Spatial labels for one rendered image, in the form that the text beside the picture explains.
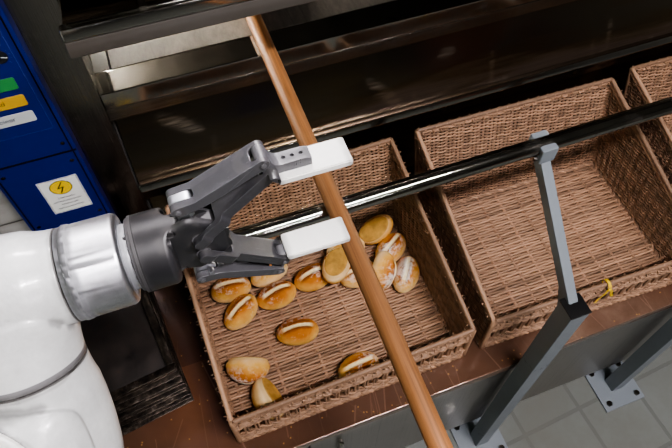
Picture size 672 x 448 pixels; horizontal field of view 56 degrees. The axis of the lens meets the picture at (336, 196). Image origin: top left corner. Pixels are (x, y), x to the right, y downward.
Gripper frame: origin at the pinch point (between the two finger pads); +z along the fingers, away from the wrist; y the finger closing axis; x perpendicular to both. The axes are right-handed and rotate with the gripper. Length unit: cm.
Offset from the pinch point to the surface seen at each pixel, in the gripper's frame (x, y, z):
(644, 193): -26, 80, 93
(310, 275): -35, 84, 6
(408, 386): 12.5, 28.6, 5.4
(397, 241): -37, 85, 29
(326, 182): -21.2, 28.1, 6.0
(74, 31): -40.6, 5.4, -22.8
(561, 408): 3, 149, 74
